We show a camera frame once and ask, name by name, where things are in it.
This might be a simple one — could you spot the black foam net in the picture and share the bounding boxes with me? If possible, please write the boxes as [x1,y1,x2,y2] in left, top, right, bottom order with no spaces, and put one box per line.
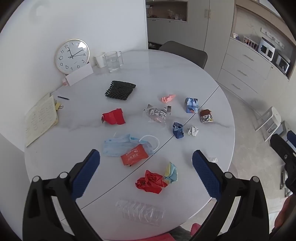
[105,80,136,101]

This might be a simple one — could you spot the glass mug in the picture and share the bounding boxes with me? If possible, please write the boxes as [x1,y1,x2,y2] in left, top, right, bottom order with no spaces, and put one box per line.
[104,51,124,73]

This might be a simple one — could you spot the person's red sweater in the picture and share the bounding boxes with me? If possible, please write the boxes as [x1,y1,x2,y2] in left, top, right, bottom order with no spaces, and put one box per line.
[148,223,202,241]

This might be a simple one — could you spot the blue face mask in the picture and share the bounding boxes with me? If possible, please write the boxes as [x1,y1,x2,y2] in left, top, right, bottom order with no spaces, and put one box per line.
[103,134,160,157]

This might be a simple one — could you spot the crushed red carton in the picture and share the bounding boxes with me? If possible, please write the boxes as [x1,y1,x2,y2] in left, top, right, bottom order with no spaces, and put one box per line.
[101,108,126,125]

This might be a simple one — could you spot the person's dark trousers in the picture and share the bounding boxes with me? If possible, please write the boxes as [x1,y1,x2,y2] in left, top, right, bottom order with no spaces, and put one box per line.
[171,228,192,241]

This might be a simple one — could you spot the silver countertop oven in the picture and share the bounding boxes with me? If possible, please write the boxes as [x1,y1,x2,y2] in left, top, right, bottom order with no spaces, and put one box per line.
[275,54,290,74]

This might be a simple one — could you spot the clear plastic bag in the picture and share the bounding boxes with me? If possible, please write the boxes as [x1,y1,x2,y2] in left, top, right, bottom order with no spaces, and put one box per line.
[168,9,185,20]

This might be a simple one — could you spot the blue printed carton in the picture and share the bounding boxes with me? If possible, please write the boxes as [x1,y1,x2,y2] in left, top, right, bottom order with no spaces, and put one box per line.
[184,98,200,114]

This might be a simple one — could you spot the white card box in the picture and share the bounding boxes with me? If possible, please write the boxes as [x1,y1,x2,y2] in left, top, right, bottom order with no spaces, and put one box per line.
[67,63,93,86]

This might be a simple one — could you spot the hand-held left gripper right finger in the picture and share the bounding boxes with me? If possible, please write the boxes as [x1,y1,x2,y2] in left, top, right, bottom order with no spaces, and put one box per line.
[191,150,270,241]

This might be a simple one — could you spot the white mug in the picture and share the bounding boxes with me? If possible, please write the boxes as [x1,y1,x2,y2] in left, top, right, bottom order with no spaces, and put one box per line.
[94,52,107,68]

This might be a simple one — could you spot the round wall clock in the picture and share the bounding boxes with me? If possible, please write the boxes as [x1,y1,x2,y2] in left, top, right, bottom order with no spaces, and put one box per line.
[55,39,90,75]

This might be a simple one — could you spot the blue stool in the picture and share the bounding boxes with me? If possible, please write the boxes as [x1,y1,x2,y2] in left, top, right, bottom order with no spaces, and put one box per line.
[269,122,296,149]

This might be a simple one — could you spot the orange packet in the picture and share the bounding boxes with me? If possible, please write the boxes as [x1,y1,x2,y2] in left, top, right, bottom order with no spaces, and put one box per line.
[120,144,149,166]

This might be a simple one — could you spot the cabinet drawer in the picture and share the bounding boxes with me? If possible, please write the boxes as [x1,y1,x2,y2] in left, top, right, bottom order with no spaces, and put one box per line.
[217,69,259,100]
[220,54,270,87]
[223,38,273,78]

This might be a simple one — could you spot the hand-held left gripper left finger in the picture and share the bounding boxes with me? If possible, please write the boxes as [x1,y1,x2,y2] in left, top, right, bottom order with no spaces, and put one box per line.
[22,149,103,241]

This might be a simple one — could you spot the red paper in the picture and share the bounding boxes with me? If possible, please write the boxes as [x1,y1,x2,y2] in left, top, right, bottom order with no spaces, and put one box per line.
[135,170,168,194]

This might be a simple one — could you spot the yellow and blue paper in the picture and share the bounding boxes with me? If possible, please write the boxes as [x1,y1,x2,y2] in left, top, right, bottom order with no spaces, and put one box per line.
[163,162,179,184]

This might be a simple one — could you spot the grey cabinet wall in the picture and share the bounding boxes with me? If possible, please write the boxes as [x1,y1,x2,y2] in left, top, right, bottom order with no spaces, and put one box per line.
[146,0,296,102]

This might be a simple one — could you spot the open notebook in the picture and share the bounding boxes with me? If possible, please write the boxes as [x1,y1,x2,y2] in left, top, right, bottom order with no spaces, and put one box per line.
[25,93,59,147]

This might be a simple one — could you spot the spice rack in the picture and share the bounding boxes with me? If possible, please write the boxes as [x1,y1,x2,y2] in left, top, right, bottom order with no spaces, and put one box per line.
[243,36,258,50]

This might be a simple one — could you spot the brown printed small carton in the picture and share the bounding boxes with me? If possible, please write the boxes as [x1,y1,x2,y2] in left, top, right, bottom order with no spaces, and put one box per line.
[199,109,214,124]

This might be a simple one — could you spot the white stool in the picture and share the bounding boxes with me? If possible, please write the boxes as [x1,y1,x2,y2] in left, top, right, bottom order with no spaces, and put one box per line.
[254,107,281,142]

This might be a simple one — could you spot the person's right hand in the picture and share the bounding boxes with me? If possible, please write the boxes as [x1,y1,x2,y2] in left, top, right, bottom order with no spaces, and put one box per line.
[274,200,292,232]

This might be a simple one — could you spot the clear printed plastic wrapper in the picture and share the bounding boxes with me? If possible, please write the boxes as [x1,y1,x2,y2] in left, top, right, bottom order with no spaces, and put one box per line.
[143,104,172,126]

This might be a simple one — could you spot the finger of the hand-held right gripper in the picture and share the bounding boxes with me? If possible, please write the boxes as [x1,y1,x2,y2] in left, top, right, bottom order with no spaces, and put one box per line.
[270,134,296,164]

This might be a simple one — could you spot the white countertop appliance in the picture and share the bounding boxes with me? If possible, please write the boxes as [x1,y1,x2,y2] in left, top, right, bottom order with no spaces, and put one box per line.
[258,37,276,61]

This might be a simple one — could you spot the grey chair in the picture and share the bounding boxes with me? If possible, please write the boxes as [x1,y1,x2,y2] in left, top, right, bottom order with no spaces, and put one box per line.
[158,41,208,69]

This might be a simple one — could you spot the white wall hook rail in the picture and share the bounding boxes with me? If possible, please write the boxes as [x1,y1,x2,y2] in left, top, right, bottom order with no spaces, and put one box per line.
[261,28,285,48]

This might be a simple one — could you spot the clear plastic tray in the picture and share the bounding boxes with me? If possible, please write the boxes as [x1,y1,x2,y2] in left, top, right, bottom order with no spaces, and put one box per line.
[115,199,166,227]

